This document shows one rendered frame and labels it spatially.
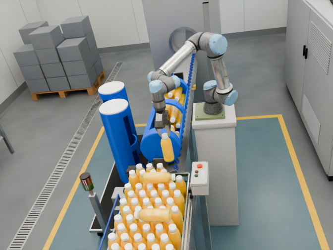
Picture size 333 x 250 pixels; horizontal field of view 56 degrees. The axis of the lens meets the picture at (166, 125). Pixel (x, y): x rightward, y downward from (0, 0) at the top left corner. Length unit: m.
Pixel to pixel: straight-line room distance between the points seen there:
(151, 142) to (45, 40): 3.79
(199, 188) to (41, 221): 2.16
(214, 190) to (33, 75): 4.20
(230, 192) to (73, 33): 4.12
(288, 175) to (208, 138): 1.41
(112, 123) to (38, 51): 3.11
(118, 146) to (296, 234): 1.78
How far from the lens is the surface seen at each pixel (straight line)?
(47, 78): 5.99
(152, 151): 2.25
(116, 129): 2.99
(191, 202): 2.10
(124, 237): 1.76
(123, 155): 3.17
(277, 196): 3.37
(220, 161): 2.54
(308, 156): 3.86
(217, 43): 1.96
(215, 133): 2.37
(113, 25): 7.40
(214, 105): 2.34
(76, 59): 5.59
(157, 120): 1.82
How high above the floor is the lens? 2.44
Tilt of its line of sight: 33 degrees down
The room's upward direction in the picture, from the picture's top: 10 degrees counter-clockwise
